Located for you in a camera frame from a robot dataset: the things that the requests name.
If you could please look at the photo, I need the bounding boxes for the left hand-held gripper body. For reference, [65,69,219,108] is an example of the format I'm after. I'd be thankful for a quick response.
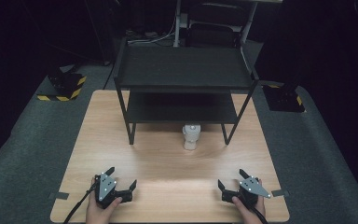
[94,172,134,210]

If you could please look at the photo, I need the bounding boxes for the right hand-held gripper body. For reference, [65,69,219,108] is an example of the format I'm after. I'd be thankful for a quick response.
[222,175,272,208]

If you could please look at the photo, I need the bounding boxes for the person's right hand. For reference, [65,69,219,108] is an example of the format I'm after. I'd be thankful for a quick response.
[231,178,267,224]

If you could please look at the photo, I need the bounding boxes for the person's left hand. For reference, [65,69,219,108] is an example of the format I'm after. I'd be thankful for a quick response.
[85,176,124,224]

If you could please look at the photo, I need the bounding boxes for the grey tape strip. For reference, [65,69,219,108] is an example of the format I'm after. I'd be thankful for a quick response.
[271,189,290,198]
[48,191,71,201]

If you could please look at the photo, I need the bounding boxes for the small white jar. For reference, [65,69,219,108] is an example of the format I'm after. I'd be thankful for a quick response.
[182,123,202,151]

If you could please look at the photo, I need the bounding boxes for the black yellow striped stand base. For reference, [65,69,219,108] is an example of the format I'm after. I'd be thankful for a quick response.
[262,81,308,114]
[36,72,88,103]

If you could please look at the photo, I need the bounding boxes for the black two-tier shelf rack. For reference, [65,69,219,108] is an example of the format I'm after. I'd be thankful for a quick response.
[113,36,260,147]

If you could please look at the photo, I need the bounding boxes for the black chair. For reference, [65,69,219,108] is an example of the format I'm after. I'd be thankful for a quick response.
[186,2,247,49]

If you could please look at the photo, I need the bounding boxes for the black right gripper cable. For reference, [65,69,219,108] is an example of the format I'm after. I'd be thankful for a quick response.
[251,206,269,224]

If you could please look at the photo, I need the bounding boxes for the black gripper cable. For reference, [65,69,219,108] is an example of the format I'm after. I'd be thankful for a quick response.
[251,206,269,224]
[62,181,100,224]

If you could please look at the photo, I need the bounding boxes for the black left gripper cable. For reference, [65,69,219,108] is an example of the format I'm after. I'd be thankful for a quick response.
[62,181,100,224]

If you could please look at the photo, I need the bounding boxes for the white floor cable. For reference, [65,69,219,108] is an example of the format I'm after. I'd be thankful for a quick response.
[126,17,177,45]

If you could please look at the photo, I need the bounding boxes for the white desk frame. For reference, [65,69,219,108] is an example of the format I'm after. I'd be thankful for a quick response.
[172,0,284,49]

